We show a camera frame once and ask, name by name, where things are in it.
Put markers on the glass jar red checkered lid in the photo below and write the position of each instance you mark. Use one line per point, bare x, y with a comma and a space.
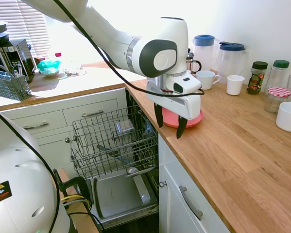
274, 102

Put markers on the white kitchen cabinet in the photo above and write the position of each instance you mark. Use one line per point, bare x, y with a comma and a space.
50, 116
174, 213

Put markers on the dark jar black lid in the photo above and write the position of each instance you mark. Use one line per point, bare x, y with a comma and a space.
257, 80

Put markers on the clear plastic container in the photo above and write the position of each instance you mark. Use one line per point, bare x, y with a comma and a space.
123, 127

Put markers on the black clamp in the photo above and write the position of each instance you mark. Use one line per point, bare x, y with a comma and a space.
73, 182

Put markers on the white ceramic bowl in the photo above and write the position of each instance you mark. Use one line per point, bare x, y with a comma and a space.
288, 117

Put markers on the pink round plate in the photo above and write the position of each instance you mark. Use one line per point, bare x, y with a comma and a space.
196, 119

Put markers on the clear bottle green lid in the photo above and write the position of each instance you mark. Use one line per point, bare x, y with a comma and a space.
279, 75

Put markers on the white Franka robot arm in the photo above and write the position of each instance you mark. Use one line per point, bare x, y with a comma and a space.
159, 36

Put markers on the small white cup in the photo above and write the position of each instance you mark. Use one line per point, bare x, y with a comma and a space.
235, 85

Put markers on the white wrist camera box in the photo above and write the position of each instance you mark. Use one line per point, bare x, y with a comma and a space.
184, 83

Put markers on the silver black microwave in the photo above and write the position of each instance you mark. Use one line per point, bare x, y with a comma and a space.
14, 55

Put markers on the clear pitcher light blue lid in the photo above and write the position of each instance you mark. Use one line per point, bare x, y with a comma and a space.
203, 52

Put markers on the white window blinds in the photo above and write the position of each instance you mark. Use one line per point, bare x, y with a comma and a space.
19, 21

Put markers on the wooden mounting board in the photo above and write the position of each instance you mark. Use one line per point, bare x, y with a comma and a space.
84, 218

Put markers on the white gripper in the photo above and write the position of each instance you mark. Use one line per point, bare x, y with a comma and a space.
181, 106

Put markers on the green lidded food container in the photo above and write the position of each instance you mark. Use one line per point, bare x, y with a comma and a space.
48, 68

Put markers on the silver cabinet knob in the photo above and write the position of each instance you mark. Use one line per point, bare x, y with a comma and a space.
162, 184
67, 139

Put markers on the open dishwasher door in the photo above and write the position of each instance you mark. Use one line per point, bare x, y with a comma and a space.
116, 194

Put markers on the glass french press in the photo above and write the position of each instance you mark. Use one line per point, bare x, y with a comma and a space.
192, 64

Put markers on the pink capped bottle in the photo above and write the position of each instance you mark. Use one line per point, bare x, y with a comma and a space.
58, 55

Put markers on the grey cutlery basket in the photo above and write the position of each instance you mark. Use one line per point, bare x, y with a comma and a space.
9, 87

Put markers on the clear pitcher dark blue lid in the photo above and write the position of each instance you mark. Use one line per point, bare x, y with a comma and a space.
230, 63

